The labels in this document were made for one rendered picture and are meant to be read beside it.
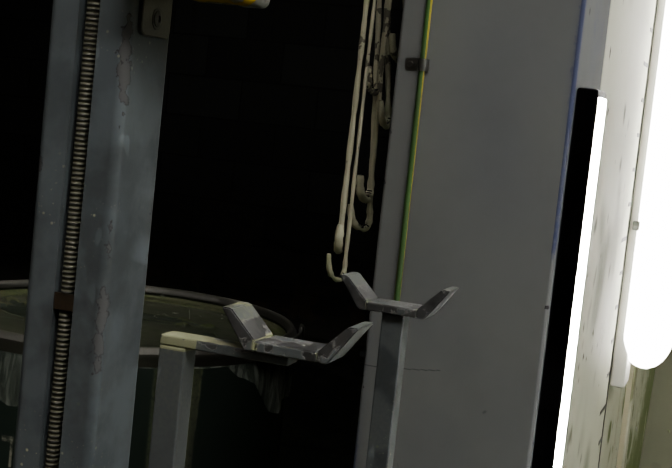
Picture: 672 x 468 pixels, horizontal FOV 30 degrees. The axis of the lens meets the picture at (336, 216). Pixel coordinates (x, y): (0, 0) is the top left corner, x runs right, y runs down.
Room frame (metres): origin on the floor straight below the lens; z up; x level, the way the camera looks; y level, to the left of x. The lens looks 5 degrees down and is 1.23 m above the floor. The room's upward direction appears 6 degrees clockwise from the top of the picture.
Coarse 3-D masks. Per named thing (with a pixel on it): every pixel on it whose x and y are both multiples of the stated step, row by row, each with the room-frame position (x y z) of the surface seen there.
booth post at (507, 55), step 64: (448, 0) 1.24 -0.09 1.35; (512, 0) 1.22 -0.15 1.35; (576, 0) 1.20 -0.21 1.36; (448, 64) 1.24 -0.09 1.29; (512, 64) 1.22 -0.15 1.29; (576, 64) 1.20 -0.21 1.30; (448, 128) 1.24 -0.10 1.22; (512, 128) 1.22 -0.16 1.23; (384, 192) 1.26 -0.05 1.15; (448, 192) 1.24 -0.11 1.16; (512, 192) 1.22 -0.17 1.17; (384, 256) 1.25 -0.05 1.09; (448, 256) 1.23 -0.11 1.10; (512, 256) 1.21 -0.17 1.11; (448, 320) 1.23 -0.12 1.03; (512, 320) 1.21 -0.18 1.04; (448, 384) 1.23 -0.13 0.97; (512, 384) 1.21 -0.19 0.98; (448, 448) 1.23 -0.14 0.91; (512, 448) 1.21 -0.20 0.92
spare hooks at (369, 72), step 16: (368, 0) 1.31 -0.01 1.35; (384, 16) 1.34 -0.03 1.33; (384, 32) 1.34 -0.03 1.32; (368, 48) 1.32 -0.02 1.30; (384, 48) 1.34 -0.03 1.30; (368, 64) 1.32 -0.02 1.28; (384, 64) 1.34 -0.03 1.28; (368, 80) 1.32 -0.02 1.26; (352, 112) 1.31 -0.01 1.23; (384, 112) 1.33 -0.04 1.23; (352, 128) 1.31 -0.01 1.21; (384, 128) 1.35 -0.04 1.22; (352, 144) 1.31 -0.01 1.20; (352, 192) 1.32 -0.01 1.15; (368, 192) 1.35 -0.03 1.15; (352, 208) 1.32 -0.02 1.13; (368, 208) 1.36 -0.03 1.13; (352, 224) 1.34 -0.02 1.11; (368, 224) 1.36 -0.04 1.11; (336, 240) 1.27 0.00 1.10
